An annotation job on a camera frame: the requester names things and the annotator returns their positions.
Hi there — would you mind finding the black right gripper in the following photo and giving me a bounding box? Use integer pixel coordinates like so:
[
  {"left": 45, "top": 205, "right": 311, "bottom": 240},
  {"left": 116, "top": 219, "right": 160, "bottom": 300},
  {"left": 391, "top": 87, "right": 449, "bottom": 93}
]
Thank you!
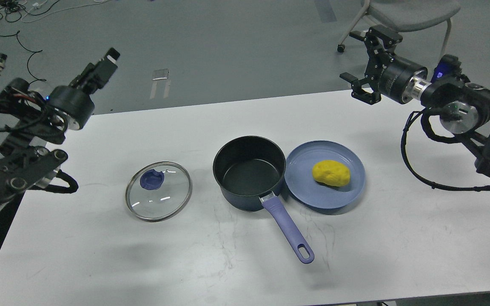
[{"left": 339, "top": 25, "right": 429, "bottom": 105}]

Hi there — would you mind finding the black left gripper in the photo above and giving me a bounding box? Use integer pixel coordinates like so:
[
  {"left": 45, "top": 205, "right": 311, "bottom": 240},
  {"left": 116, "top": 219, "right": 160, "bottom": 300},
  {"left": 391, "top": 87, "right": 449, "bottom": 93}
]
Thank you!
[{"left": 47, "top": 47, "right": 120, "bottom": 130}]

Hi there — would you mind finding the yellow potato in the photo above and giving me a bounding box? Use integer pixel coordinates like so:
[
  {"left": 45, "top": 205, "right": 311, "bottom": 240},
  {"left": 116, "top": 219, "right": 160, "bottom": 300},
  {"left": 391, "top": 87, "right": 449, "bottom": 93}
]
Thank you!
[{"left": 311, "top": 159, "right": 351, "bottom": 187}]

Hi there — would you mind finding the glass lid purple knob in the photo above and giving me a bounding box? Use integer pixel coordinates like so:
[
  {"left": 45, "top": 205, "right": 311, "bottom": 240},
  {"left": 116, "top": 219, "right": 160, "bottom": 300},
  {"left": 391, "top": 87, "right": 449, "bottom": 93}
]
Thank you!
[{"left": 124, "top": 162, "right": 193, "bottom": 222}]

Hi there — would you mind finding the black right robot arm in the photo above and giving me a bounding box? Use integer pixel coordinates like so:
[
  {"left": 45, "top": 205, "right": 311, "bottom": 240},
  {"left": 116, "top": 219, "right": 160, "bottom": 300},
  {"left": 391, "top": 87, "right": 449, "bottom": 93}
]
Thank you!
[{"left": 340, "top": 25, "right": 490, "bottom": 192}]

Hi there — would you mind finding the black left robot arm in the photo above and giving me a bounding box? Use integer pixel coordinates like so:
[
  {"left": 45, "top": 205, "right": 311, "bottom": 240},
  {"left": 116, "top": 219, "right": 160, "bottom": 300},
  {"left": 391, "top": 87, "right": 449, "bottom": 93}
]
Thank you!
[{"left": 0, "top": 48, "right": 120, "bottom": 247}]

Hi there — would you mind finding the grey office chair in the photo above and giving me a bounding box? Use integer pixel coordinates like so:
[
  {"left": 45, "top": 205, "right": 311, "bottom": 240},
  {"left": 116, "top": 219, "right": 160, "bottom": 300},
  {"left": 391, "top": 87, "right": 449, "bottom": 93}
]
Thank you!
[{"left": 337, "top": 0, "right": 461, "bottom": 57}]

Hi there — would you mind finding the small silver floor plate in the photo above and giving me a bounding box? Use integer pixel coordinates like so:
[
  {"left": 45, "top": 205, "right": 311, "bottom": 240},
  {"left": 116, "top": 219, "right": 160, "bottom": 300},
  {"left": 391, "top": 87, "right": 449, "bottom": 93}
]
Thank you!
[{"left": 152, "top": 68, "right": 170, "bottom": 81}]

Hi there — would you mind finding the blue round plate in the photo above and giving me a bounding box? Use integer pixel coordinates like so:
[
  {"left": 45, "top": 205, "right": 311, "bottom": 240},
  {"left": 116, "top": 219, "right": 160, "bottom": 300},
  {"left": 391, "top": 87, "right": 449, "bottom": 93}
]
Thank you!
[{"left": 285, "top": 141, "right": 366, "bottom": 211}]

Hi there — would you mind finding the white cable on floor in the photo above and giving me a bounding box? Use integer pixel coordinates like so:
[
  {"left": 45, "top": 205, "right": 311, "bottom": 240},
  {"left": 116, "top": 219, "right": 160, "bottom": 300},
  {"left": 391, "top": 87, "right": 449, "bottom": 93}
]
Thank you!
[{"left": 20, "top": 0, "right": 114, "bottom": 23}]

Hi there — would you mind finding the dark blue saucepan purple handle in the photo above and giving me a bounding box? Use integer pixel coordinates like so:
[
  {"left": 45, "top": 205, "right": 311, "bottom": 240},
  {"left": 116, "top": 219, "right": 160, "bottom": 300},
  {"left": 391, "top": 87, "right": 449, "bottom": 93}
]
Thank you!
[{"left": 212, "top": 136, "right": 315, "bottom": 264}]

